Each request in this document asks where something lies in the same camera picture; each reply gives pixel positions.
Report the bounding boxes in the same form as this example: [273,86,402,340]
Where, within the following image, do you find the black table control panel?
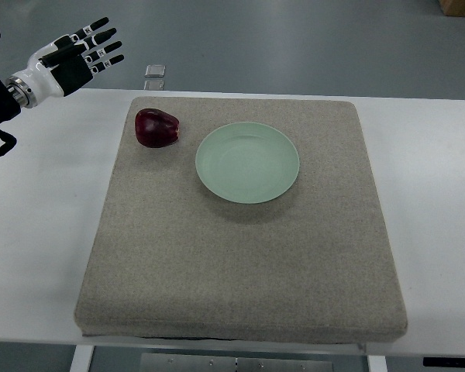
[422,356,465,368]

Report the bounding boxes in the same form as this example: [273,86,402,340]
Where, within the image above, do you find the red apple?
[135,108,180,148]

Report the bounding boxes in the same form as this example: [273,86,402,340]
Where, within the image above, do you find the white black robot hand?
[5,17,124,109]

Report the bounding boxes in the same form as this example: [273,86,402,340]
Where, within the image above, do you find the white right table leg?
[367,355,388,372]

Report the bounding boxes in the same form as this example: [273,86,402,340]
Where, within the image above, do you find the beige fabric cushion mat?
[74,97,408,343]

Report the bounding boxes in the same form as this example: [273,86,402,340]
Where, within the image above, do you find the metal floor plate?
[144,64,166,78]
[143,79,164,91]

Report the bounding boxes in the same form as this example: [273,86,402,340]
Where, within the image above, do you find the light green plate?
[195,122,300,204]

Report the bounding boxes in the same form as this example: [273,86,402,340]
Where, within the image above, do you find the metal floor plate upper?
[144,64,166,78]

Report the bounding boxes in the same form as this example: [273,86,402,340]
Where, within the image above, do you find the metal table crossbar plate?
[139,353,334,372]

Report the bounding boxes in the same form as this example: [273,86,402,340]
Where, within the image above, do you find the white table leg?
[367,355,388,372]
[69,345,95,372]

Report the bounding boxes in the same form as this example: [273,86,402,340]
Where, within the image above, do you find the white left table leg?
[69,345,95,372]

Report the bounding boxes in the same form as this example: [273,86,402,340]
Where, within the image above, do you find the cardboard box corner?
[439,0,465,17]

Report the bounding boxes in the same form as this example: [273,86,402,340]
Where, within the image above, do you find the metal floor plate lower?
[143,79,164,91]

